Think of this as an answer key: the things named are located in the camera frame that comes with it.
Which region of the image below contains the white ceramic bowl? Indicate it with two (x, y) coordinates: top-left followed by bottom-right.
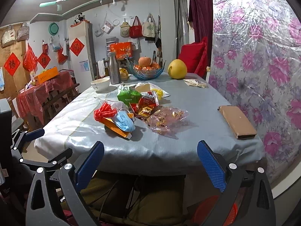
(91, 76), (110, 92)

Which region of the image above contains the red foam fruit net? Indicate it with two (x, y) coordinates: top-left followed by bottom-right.
(93, 102), (117, 122)

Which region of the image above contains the white refrigerator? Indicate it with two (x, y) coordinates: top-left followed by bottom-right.
(68, 21), (97, 93)

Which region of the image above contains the crumpled paper wrapper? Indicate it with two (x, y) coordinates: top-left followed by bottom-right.
(184, 79), (207, 88)

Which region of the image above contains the clear plastic candy bag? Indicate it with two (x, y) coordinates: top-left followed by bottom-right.
(146, 107), (189, 136)

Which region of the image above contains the red covered side table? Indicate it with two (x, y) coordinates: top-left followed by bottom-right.
(16, 71), (74, 124)

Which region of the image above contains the yellow pomelo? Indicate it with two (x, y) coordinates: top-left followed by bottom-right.
(168, 59), (187, 80)

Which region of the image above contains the red fu diamond poster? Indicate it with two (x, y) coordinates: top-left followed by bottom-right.
(4, 53), (20, 76)

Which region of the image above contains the blue glass fruit bowl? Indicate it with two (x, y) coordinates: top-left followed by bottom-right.
(125, 58), (165, 81)

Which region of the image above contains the floral plastic-wrapped mattress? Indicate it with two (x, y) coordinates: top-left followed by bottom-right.
(209, 0), (300, 181)

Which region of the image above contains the red plastic bag on wall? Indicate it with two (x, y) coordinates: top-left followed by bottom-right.
(23, 44), (38, 72)

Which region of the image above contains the red tote bag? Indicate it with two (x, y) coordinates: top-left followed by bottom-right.
(129, 16), (143, 38)

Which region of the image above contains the light blue tablecloth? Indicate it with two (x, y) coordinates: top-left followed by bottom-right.
(34, 72), (265, 176)

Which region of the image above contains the steel water bottle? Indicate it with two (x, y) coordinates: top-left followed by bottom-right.
(108, 52), (121, 85)

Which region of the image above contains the orange box on side table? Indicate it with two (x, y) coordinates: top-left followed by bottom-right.
(34, 66), (59, 85)

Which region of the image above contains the beige tote bag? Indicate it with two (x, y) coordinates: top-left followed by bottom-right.
(142, 13), (156, 38)

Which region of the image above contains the yellow plastic bag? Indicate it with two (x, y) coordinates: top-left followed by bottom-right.
(119, 68), (128, 81)

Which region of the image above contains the orange gift box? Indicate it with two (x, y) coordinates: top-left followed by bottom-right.
(110, 42), (133, 61)

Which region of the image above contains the brown cardboard book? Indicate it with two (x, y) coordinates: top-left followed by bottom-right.
(218, 106), (257, 140)

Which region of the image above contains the blue face mask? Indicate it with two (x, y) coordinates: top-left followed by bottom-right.
(112, 111), (135, 132)

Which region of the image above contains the red pillow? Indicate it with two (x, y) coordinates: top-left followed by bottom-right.
(178, 37), (208, 78)

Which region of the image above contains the large orange fruit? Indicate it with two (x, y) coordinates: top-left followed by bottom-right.
(138, 57), (151, 67)

